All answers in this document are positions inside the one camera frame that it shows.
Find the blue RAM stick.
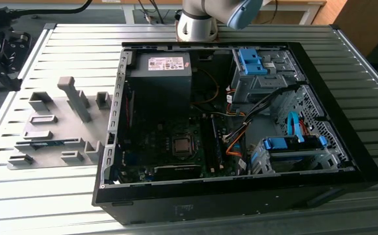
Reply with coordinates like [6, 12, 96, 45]
[16, 140, 79, 147]

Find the coloured power wire bundle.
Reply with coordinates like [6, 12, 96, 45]
[208, 111, 246, 118]

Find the tan wooden panel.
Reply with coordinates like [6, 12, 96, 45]
[312, 0, 349, 25]

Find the black PC case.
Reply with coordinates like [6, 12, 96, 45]
[91, 41, 378, 225]

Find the CPU socket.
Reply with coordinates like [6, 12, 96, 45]
[170, 132, 198, 160]

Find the white frame desk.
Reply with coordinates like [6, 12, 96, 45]
[120, 0, 327, 25]

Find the dark grey power supply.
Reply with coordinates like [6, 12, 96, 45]
[128, 51, 192, 116]

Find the grey metal drive cage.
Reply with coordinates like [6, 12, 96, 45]
[230, 48, 307, 105]

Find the grey metal disk bay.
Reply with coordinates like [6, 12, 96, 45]
[247, 136, 355, 175]

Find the silver CPU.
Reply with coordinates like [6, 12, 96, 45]
[175, 138, 192, 154]

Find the green motherboard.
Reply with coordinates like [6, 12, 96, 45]
[119, 114, 242, 183]

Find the black wire bundle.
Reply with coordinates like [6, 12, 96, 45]
[223, 84, 299, 145]

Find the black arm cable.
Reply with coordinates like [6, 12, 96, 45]
[0, 0, 94, 18]

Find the light blue wire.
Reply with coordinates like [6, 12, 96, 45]
[286, 111, 304, 142]

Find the grey parts rack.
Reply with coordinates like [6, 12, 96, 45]
[6, 76, 114, 171]

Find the brown wooden cabinet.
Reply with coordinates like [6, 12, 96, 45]
[334, 0, 378, 57]

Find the hard disk in blue carrier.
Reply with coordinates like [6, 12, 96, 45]
[262, 136, 327, 154]

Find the thin yellow wire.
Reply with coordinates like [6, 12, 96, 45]
[190, 68, 220, 106]

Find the black graphics card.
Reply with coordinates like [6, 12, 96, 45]
[152, 164, 203, 181]

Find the white power supply label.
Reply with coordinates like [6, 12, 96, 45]
[147, 56, 190, 71]

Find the tall blue disk carrier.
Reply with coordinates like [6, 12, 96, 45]
[236, 48, 268, 75]

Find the black RAM slot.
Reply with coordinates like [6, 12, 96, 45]
[199, 114, 214, 173]

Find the orange flat wire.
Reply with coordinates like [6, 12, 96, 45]
[224, 141, 243, 157]

